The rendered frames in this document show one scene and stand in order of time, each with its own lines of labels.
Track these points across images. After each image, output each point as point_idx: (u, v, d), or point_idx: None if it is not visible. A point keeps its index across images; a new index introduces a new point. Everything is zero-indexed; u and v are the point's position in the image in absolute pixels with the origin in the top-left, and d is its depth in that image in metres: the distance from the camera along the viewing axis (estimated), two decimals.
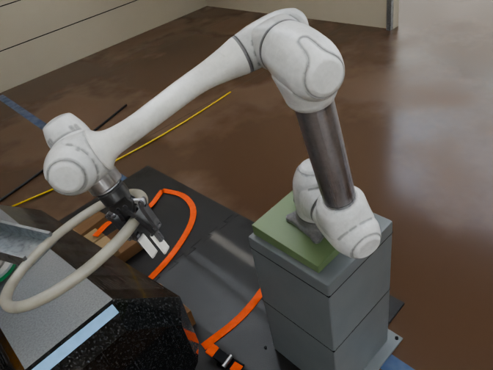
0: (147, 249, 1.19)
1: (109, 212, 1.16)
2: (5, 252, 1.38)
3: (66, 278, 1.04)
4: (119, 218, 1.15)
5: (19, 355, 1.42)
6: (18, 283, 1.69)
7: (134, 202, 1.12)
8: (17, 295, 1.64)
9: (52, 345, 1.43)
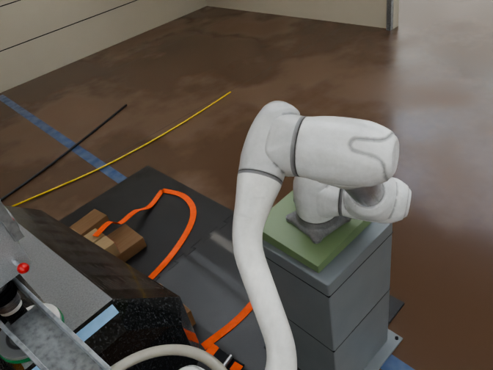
0: None
1: None
2: None
3: None
4: None
5: None
6: None
7: None
8: None
9: None
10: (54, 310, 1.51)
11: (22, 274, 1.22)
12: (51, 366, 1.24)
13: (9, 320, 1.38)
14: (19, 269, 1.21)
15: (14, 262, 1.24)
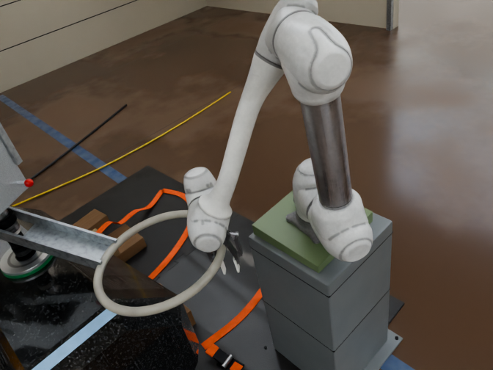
0: (223, 268, 1.54)
1: None
2: (79, 255, 1.56)
3: (184, 293, 1.34)
4: None
5: (19, 355, 1.42)
6: (18, 283, 1.69)
7: (230, 236, 1.46)
8: (17, 295, 1.64)
9: (52, 345, 1.43)
10: (2, 264, 1.75)
11: (29, 186, 1.58)
12: None
13: (13, 242, 1.70)
14: (27, 182, 1.57)
15: (19, 181, 1.60)
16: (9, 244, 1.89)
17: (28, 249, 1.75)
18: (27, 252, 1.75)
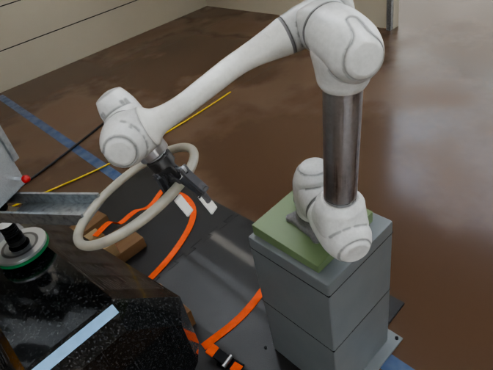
0: (183, 208, 1.31)
1: (157, 174, 1.26)
2: (60, 213, 1.49)
3: (150, 207, 1.20)
4: (164, 182, 1.25)
5: (19, 355, 1.42)
6: (18, 283, 1.69)
7: (177, 171, 1.20)
8: (17, 295, 1.64)
9: (52, 345, 1.43)
10: None
11: (26, 182, 1.61)
12: None
13: (6, 233, 1.71)
14: (24, 178, 1.60)
15: (16, 178, 1.62)
16: None
17: (22, 241, 1.76)
18: (20, 243, 1.75)
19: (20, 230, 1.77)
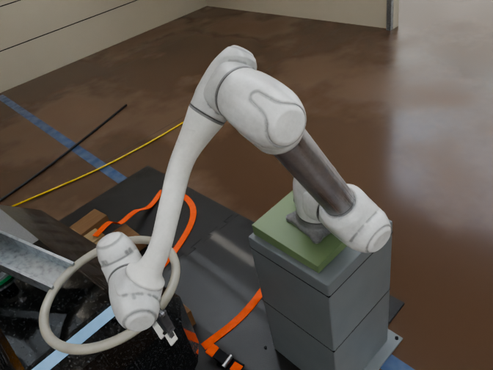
0: (158, 333, 1.38)
1: None
2: (31, 277, 1.52)
3: (121, 335, 1.26)
4: None
5: (19, 355, 1.42)
6: (18, 283, 1.69)
7: None
8: (17, 295, 1.64)
9: None
10: None
11: None
12: None
13: None
14: None
15: None
16: None
17: None
18: None
19: None
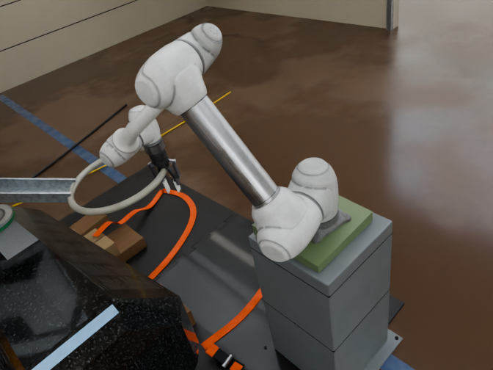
0: (166, 188, 1.99)
1: (150, 163, 1.92)
2: (50, 192, 1.92)
3: (151, 183, 1.85)
4: (157, 168, 1.92)
5: (19, 355, 1.42)
6: (18, 283, 1.69)
7: (169, 161, 1.90)
8: (17, 295, 1.64)
9: (52, 345, 1.43)
10: None
11: None
12: None
13: None
14: None
15: None
16: (9, 244, 1.89)
17: None
18: None
19: None
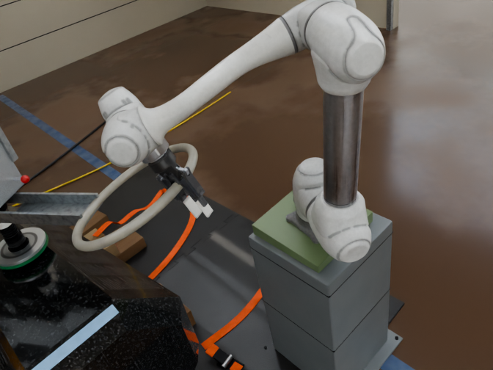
0: (191, 210, 1.30)
1: (159, 175, 1.27)
2: (59, 213, 1.49)
3: (149, 208, 1.20)
4: (167, 182, 1.25)
5: (19, 355, 1.42)
6: (18, 283, 1.69)
7: (179, 172, 1.21)
8: (17, 295, 1.64)
9: (52, 345, 1.43)
10: None
11: (26, 183, 1.61)
12: None
13: (6, 233, 1.71)
14: (23, 178, 1.60)
15: (15, 178, 1.62)
16: None
17: (21, 241, 1.76)
18: (20, 244, 1.75)
19: (20, 230, 1.77)
